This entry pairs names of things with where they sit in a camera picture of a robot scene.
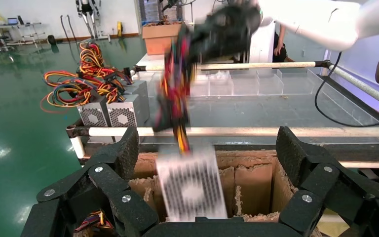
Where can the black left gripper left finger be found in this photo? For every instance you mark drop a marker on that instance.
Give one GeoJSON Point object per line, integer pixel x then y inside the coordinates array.
{"type": "Point", "coordinates": [124, 157]}

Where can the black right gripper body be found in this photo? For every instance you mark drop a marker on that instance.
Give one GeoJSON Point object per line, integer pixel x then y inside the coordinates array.
{"type": "Point", "coordinates": [225, 29]}

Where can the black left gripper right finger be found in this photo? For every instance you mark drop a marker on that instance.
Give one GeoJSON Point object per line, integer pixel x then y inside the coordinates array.
{"type": "Point", "coordinates": [294, 157]}

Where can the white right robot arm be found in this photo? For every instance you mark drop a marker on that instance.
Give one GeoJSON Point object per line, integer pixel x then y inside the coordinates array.
{"type": "Point", "coordinates": [323, 23]}

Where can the worn brown divided cardboard box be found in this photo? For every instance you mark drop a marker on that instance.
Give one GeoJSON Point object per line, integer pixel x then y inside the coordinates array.
{"type": "Point", "coordinates": [255, 186]}

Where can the person in black shirt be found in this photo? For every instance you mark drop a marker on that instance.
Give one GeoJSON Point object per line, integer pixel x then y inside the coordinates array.
{"type": "Point", "coordinates": [279, 45]}

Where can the clear acrylic divided tray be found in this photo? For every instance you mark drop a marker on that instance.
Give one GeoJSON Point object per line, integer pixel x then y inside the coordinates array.
{"type": "Point", "coordinates": [241, 85]}

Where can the orange closed cardboard box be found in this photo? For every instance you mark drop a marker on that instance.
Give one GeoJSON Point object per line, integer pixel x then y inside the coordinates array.
{"type": "Point", "coordinates": [156, 39]}

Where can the yellow plastic bag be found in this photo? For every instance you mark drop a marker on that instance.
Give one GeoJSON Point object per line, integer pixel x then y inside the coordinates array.
{"type": "Point", "coordinates": [333, 229]}

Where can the yellow floor sign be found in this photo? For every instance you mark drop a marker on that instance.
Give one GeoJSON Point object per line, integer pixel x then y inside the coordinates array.
{"type": "Point", "coordinates": [119, 29]}

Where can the black wheel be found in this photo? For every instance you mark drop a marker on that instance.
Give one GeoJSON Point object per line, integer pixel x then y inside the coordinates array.
{"type": "Point", "coordinates": [51, 40]}

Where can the white black humanoid robot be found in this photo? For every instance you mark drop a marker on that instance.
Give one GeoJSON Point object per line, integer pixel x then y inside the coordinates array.
{"type": "Point", "coordinates": [86, 8]}

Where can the open laptop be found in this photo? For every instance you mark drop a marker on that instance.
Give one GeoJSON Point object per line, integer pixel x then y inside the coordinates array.
{"type": "Point", "coordinates": [12, 21]}

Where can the metal frame desk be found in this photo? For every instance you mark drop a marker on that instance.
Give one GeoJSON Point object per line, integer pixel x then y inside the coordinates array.
{"type": "Point", "coordinates": [29, 24]}

